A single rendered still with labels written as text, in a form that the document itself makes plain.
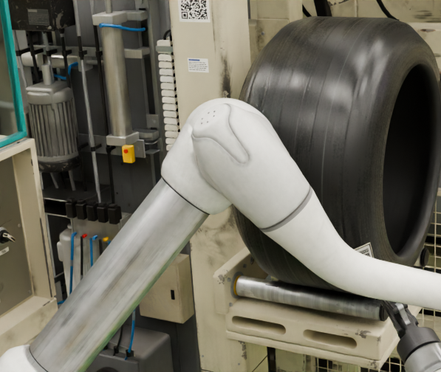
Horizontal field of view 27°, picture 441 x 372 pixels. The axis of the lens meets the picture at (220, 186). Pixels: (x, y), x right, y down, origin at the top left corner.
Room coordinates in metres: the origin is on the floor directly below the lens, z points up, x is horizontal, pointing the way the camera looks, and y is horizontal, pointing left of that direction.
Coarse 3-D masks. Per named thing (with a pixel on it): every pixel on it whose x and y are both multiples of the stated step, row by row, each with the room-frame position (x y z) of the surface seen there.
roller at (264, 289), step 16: (240, 288) 1.83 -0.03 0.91; (256, 288) 1.82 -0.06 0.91; (272, 288) 1.80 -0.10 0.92; (288, 288) 1.79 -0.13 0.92; (304, 288) 1.78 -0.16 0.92; (288, 304) 1.79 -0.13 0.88; (304, 304) 1.76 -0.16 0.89; (320, 304) 1.74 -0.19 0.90; (336, 304) 1.72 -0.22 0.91; (352, 304) 1.71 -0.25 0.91; (368, 304) 1.69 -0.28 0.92; (384, 320) 1.69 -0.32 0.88
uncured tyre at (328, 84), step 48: (288, 48) 1.79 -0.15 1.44; (336, 48) 1.75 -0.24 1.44; (384, 48) 1.74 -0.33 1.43; (240, 96) 1.79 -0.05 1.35; (288, 96) 1.70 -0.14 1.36; (336, 96) 1.65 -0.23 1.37; (384, 96) 1.67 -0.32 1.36; (432, 96) 1.97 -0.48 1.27; (288, 144) 1.65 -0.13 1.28; (336, 144) 1.61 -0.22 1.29; (384, 144) 1.65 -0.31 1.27; (432, 144) 1.99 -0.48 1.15; (336, 192) 1.59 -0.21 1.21; (384, 192) 2.06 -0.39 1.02; (432, 192) 1.94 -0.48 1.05; (384, 240) 1.64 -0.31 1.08; (336, 288) 1.69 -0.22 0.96
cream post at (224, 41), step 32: (224, 0) 1.93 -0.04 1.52; (192, 32) 1.96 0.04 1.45; (224, 32) 1.93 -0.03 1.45; (224, 64) 1.93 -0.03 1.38; (192, 96) 1.96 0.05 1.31; (224, 96) 1.93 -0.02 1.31; (224, 224) 1.94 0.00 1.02; (192, 256) 1.98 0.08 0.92; (224, 256) 1.94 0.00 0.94; (224, 320) 1.95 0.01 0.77; (224, 352) 1.95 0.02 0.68; (256, 352) 1.98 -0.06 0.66
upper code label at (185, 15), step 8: (184, 0) 1.96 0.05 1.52; (192, 0) 1.95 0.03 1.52; (200, 0) 1.94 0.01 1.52; (208, 0) 1.93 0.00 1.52; (184, 8) 1.96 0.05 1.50; (192, 8) 1.95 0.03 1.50; (200, 8) 1.95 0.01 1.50; (208, 8) 1.94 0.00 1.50; (184, 16) 1.97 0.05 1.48; (192, 16) 1.96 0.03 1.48; (200, 16) 1.95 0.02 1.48; (208, 16) 1.94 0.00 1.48
